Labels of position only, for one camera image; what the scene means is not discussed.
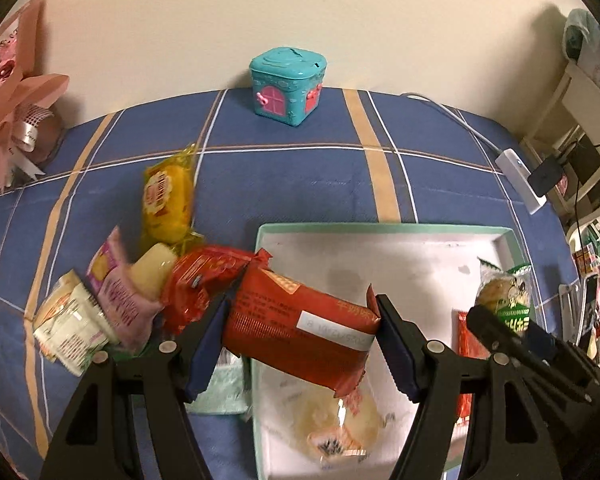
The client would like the round yellow pastry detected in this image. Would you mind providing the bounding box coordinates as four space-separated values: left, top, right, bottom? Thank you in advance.
129 243 178 301

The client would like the purple snack packet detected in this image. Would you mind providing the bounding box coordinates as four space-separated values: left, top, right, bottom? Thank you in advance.
86 226 162 354

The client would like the black power adapter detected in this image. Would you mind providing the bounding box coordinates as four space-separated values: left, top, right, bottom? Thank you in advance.
527 155 565 197

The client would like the teal rimmed white tray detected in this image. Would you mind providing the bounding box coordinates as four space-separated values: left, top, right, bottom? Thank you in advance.
252 223 530 479

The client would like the light green snack packet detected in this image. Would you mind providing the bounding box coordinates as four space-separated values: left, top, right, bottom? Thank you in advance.
185 349 251 415

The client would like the grey phone stand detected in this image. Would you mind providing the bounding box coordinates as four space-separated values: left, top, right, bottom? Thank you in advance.
558 282 582 344

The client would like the white power strip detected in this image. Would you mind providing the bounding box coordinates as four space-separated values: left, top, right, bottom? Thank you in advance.
495 148 546 214

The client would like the red flower snack packet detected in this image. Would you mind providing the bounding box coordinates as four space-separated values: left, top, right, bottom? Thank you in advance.
160 245 272 335

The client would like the red gold cake packet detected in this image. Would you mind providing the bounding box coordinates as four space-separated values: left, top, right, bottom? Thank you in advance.
454 310 491 426

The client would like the blue plaid tablecloth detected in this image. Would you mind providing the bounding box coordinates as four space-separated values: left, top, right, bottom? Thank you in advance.
0 89 576 479

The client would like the white shelf furniture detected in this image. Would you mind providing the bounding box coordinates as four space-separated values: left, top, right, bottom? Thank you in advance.
519 6 600 241

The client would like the clear round cake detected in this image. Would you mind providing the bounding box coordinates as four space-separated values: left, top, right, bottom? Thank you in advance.
258 374 397 466

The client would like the smartphone on stand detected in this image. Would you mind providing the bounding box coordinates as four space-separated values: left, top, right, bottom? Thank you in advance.
577 274 598 351

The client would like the red brick snack packet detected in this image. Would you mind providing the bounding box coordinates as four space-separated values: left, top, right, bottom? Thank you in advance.
223 263 380 398

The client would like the yellow soft bread packet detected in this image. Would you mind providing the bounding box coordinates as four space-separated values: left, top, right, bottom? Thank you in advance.
140 144 204 256

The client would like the teal toy house box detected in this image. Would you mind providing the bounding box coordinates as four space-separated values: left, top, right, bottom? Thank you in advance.
249 47 327 127

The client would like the white power cable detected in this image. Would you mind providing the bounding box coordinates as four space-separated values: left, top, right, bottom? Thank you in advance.
402 91 504 156

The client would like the pink flower bouquet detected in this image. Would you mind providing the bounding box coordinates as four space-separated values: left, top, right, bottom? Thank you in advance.
0 0 70 194

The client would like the green cartoon pastry packet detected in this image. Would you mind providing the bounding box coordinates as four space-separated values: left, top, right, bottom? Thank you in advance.
476 259 532 336

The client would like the cream white snack packet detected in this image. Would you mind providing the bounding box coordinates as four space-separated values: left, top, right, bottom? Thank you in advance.
33 270 120 377

